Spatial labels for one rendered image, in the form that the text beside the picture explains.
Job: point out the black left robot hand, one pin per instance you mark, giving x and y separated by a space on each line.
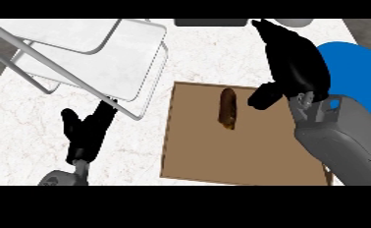
86 130

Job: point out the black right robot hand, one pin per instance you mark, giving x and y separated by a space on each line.
294 61

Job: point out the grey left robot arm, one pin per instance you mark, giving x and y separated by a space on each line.
68 174

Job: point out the blue plate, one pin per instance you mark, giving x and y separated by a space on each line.
351 71

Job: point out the brown sweet potato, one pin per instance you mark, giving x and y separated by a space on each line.
227 108

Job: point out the brown wooden tray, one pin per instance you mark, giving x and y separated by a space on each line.
236 146

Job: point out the grey round object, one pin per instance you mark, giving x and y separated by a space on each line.
294 22

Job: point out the dark grey flat appliance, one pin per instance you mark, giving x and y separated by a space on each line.
211 22

